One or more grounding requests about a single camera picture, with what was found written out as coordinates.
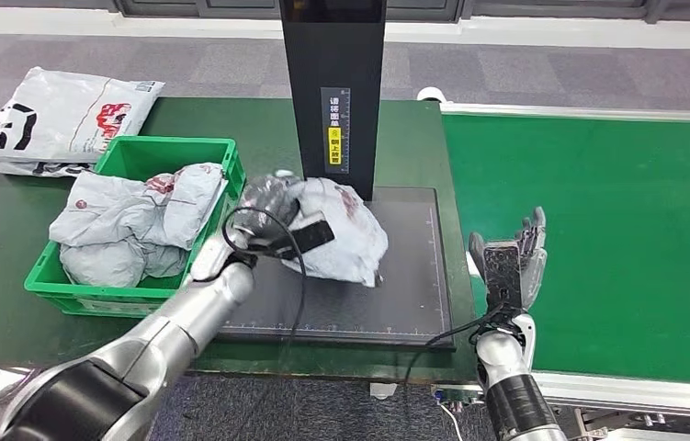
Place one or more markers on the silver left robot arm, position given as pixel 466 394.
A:
pixel 168 335

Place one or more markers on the black inbound scanner machine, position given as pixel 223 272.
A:
pixel 332 61

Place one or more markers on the dark window frame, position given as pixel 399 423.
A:
pixel 503 6

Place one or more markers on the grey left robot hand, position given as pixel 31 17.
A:
pixel 268 207

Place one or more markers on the white table foot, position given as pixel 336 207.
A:
pixel 383 391

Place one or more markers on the green conveyor belt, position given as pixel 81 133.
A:
pixel 594 213

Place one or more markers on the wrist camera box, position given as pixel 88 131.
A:
pixel 311 237
pixel 503 274

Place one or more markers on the grey poly parcel red print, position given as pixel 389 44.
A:
pixel 344 243
pixel 137 207
pixel 107 265

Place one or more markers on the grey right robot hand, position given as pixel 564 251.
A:
pixel 536 262

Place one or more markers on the white conveyor roller end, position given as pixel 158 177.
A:
pixel 431 94

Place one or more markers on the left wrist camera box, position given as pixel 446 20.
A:
pixel 311 237

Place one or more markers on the conveyor connector block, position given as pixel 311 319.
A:
pixel 457 395

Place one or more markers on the silver conveyor frame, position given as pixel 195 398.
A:
pixel 563 111

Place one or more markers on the green plastic crate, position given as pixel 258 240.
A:
pixel 137 155

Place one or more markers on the white parcel bag red logo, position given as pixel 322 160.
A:
pixel 58 109

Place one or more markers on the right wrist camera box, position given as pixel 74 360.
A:
pixel 503 274

